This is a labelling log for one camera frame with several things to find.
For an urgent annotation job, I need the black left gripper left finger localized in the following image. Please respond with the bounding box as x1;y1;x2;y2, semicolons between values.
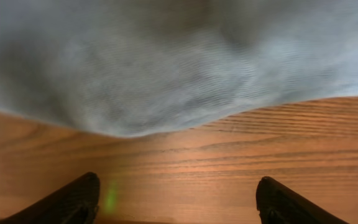
0;172;100;224

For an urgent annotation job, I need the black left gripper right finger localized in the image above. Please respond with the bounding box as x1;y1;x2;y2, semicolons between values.
255;176;347;224

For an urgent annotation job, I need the light blue printed t-shirt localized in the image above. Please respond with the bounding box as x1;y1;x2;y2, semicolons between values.
0;0;358;137

